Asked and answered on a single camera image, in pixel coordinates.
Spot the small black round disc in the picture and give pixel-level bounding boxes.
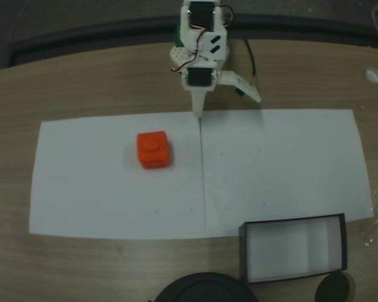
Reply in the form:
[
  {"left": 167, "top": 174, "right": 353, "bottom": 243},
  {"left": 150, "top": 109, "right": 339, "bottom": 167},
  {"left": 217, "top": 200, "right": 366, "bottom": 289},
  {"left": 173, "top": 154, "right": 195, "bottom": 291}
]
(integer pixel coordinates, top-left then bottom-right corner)
[{"left": 314, "top": 272, "right": 356, "bottom": 302}]

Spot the white round table grommet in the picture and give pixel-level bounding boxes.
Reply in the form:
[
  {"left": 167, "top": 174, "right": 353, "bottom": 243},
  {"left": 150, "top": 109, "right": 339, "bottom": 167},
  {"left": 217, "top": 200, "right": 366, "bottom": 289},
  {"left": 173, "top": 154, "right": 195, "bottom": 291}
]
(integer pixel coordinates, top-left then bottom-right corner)
[{"left": 364, "top": 66, "right": 378, "bottom": 84}]

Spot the brown box white inside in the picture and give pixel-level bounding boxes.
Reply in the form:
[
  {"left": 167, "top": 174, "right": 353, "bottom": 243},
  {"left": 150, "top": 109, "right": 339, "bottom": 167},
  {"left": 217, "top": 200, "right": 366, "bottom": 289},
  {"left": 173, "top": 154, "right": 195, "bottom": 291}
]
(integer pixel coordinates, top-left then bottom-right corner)
[{"left": 238, "top": 213, "right": 349, "bottom": 285}]

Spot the white paper sheet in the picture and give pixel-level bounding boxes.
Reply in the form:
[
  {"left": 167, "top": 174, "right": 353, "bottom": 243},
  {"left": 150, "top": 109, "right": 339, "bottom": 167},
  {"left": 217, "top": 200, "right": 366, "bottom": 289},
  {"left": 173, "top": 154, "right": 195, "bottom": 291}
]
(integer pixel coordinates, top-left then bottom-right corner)
[
  {"left": 200, "top": 108, "right": 375, "bottom": 237},
  {"left": 29, "top": 112, "right": 206, "bottom": 242}
]

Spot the red white arm wire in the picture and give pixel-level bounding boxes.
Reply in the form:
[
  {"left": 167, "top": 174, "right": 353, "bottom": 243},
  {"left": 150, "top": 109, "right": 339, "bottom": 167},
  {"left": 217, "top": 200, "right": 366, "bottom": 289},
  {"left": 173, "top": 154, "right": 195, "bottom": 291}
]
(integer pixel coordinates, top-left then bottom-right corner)
[{"left": 171, "top": 27, "right": 210, "bottom": 74}]

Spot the black cable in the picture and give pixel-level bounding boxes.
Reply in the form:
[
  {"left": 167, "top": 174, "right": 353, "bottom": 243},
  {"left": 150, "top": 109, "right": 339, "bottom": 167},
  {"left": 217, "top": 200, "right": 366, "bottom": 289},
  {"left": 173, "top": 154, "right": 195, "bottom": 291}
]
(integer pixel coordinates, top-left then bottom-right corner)
[{"left": 244, "top": 38, "right": 257, "bottom": 86}]

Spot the orange cube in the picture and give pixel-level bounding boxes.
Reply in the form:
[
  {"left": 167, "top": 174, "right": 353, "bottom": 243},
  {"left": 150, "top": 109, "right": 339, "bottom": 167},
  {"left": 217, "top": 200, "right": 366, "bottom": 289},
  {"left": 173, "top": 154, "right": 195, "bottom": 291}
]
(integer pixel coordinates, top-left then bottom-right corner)
[{"left": 136, "top": 130, "right": 173, "bottom": 171}]

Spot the white gripper camera mount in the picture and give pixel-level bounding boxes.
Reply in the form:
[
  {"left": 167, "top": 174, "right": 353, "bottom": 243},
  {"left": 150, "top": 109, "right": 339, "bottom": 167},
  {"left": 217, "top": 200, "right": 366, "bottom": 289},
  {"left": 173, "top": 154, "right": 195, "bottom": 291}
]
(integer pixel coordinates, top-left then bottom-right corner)
[{"left": 219, "top": 69, "right": 263, "bottom": 103}]

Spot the large black round stand base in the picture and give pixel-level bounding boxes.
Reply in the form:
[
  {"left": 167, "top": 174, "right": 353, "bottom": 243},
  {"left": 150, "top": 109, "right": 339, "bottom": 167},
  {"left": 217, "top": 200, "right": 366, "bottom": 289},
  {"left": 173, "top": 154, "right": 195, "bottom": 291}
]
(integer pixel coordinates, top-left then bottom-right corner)
[{"left": 153, "top": 272, "right": 256, "bottom": 302}]

